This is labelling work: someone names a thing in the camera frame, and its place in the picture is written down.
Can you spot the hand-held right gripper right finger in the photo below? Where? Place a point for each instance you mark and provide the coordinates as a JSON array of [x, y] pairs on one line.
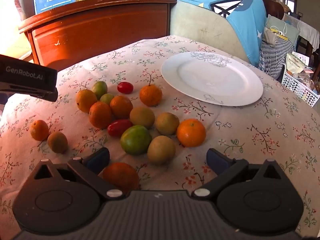
[[218, 161]]

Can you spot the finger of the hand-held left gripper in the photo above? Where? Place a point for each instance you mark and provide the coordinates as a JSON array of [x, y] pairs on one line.
[[25, 72]]

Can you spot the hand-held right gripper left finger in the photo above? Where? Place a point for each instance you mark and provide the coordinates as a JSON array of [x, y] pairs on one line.
[[97, 160]]

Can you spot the green jujube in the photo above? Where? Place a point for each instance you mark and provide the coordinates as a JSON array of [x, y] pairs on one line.
[[135, 140], [107, 99]]

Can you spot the small brown kiwi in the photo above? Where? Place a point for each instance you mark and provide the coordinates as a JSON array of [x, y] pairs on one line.
[[161, 150], [57, 142], [142, 117], [167, 123]]

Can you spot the green yellow mango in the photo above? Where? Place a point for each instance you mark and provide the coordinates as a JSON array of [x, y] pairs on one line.
[[99, 88]]

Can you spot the white flower-print plate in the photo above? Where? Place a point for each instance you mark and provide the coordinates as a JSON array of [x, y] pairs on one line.
[[212, 80]]

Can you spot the floral printed cloth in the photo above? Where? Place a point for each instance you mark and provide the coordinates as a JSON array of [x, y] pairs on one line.
[[250, 142]]

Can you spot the red-brown wooden cabinet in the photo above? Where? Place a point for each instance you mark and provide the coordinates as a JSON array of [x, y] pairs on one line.
[[100, 30]]

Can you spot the white plastic basket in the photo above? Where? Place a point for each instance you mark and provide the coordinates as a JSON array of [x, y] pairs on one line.
[[297, 85]]

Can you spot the blue white woven cushion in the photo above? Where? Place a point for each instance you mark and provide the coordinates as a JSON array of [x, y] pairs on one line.
[[275, 55]]

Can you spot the white snack packet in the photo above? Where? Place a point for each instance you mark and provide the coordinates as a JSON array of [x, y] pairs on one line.
[[297, 63]]

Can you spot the beige cloth pouch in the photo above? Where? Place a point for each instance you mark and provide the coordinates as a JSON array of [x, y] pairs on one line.
[[268, 37]]

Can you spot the yellow ruler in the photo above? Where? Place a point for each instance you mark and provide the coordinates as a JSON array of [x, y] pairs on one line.
[[283, 36]]

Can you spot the pale green pillow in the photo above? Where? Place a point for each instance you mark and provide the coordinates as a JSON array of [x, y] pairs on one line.
[[292, 33]]

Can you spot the table with white cloth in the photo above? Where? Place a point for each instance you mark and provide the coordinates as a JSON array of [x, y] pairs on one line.
[[307, 30]]

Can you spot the dark wooden chair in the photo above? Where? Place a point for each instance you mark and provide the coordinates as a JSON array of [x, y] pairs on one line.
[[272, 7]]

